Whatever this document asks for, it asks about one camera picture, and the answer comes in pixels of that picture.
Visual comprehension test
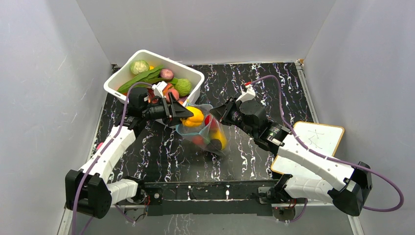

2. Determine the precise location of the light green cabbage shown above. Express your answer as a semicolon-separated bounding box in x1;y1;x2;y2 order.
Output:
174;78;192;97

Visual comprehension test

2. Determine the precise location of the red tomato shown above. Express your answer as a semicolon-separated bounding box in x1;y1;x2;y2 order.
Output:
204;115;217;129

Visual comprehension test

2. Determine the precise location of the dark purple eggplant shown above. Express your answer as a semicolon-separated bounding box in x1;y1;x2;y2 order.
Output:
207;139;223;152

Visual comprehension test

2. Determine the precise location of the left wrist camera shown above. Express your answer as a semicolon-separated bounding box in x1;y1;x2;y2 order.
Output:
151;81;168;98

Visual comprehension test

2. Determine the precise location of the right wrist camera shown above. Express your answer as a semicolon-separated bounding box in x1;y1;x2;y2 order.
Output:
236;82;256;102

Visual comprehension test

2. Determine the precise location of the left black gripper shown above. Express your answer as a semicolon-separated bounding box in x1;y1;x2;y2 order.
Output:
142;93;193;127

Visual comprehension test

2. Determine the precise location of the pink peach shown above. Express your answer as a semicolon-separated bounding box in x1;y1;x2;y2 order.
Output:
163;84;180;103

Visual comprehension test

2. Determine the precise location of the pink onion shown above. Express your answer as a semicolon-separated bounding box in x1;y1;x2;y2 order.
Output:
159;69;174;81

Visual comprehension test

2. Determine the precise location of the yellow bell pepper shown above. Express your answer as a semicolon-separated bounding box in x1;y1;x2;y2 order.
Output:
181;106;205;127

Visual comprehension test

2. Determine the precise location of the long green leaf vegetable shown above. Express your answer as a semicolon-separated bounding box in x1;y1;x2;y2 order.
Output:
117;65;164;93

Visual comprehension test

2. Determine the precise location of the clear zip top bag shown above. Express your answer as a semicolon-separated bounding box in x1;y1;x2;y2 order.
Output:
176;104;229;156

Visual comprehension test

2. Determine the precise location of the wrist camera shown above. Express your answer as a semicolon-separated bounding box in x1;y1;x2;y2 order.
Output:
236;82;256;102
151;81;168;98

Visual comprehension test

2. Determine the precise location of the white board wooden frame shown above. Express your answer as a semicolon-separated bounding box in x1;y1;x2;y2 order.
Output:
271;121;346;182

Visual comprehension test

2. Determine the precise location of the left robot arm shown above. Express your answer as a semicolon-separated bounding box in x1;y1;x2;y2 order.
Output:
65;87;194;218

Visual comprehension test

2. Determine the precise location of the yellow mango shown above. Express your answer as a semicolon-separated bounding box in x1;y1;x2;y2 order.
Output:
209;129;227;150

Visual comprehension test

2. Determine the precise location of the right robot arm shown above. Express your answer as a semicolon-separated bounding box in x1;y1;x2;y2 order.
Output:
209;98;372;216

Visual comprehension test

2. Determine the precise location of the white plastic bin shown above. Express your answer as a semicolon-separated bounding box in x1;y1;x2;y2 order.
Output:
103;49;205;105

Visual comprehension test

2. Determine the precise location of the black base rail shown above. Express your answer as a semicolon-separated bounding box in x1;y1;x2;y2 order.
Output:
138;180;294;216

